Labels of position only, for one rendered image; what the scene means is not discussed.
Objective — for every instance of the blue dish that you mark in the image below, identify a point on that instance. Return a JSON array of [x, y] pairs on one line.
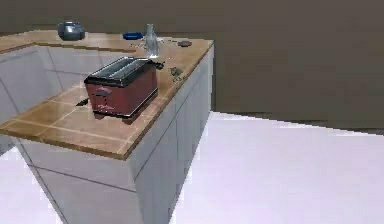
[[132, 35]]

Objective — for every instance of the small green dark object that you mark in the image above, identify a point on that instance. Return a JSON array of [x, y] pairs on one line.
[[176, 72]]

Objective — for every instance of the small brown round disc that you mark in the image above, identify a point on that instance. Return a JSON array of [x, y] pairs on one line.
[[184, 43]]

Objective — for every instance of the red toaster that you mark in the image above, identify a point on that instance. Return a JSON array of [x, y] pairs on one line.
[[124, 90]]

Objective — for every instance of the clear glass bottle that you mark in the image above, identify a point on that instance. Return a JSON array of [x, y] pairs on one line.
[[152, 43]]

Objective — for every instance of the white kitchen counter wooden top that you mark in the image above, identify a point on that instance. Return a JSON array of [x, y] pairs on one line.
[[100, 126]]

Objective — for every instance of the grey metal pot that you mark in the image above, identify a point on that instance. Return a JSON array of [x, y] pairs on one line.
[[70, 30]]

